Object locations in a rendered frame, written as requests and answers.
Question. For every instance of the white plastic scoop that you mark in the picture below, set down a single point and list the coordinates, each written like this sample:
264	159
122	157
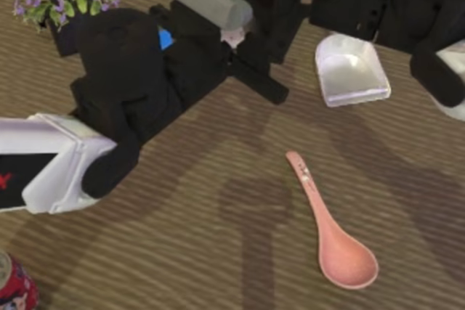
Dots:
350	70

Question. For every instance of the pink soup spoon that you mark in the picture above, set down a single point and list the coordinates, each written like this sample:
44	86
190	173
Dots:
341	252

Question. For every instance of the red patterned drink can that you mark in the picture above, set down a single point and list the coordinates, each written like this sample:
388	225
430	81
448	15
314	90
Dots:
16	286

